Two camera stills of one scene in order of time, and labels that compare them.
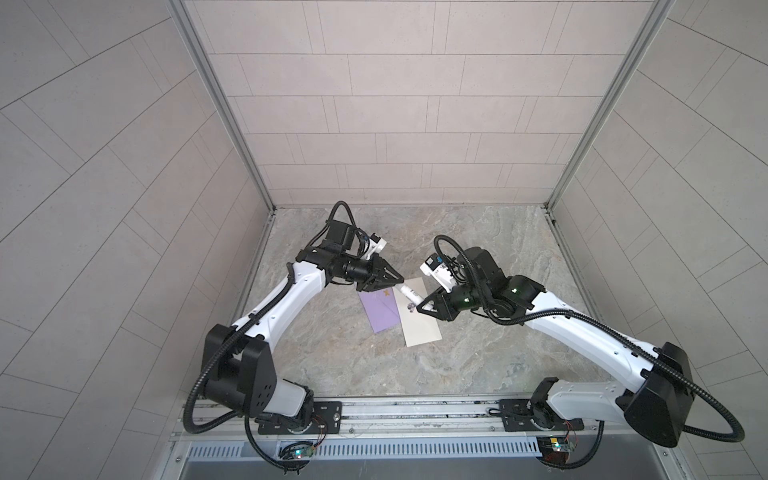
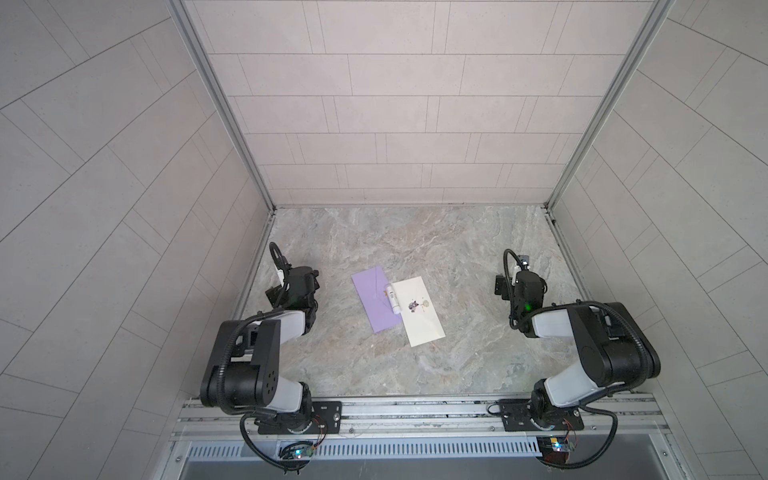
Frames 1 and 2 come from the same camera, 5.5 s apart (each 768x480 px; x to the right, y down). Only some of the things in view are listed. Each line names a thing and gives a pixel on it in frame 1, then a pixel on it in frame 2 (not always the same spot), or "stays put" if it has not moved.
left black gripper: [372, 279] -> [276, 295]
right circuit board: [555, 449] stays put
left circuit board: [302, 452] stays put
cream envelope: [418, 326] stays put
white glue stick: [411, 293] -> [392, 299]
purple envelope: [381, 307] stays put
